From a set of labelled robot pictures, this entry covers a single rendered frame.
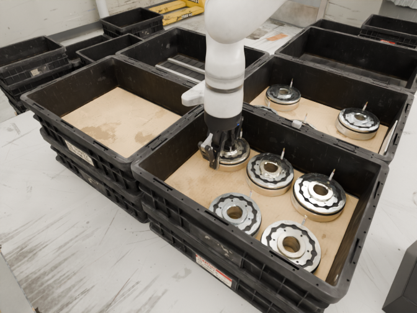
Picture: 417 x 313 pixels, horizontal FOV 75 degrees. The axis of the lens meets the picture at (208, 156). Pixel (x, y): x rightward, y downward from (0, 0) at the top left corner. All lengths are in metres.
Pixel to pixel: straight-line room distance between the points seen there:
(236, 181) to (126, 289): 0.33
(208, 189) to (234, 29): 0.33
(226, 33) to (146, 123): 0.43
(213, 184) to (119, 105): 0.42
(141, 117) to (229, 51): 0.40
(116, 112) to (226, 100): 0.44
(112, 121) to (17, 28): 2.97
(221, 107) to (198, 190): 0.20
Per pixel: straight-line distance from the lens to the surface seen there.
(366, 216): 0.50
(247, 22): 0.42
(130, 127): 0.78
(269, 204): 0.59
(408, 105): 0.84
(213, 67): 0.47
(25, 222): 0.84
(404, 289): 0.65
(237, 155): 0.63
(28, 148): 1.05
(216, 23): 0.42
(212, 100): 0.49
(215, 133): 0.54
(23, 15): 3.72
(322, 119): 0.84
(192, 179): 0.61
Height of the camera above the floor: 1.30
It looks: 45 degrees down
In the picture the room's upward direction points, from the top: straight up
